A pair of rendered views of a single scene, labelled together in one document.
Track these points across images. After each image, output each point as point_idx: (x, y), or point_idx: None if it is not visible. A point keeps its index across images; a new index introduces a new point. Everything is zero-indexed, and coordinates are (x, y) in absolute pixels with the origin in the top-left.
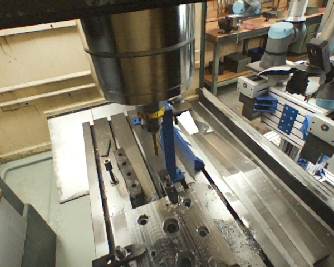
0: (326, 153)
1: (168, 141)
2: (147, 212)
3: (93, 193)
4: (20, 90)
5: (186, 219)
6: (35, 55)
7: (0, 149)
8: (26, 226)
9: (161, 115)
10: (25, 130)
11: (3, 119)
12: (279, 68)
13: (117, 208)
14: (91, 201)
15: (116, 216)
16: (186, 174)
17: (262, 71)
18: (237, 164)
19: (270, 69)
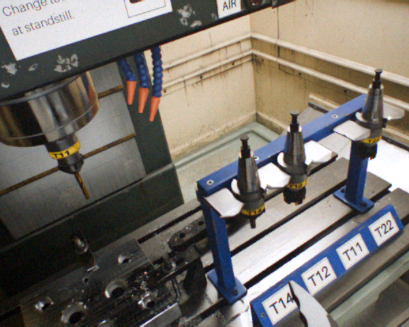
0: None
1: (208, 228)
2: (133, 259)
3: (185, 206)
4: (300, 54)
5: (123, 304)
6: (332, 18)
7: (262, 106)
8: (142, 176)
9: (54, 159)
10: (286, 102)
11: (275, 78)
12: (314, 322)
13: (167, 237)
14: (174, 210)
15: (156, 241)
16: (238, 304)
17: (294, 285)
18: None
19: (300, 300)
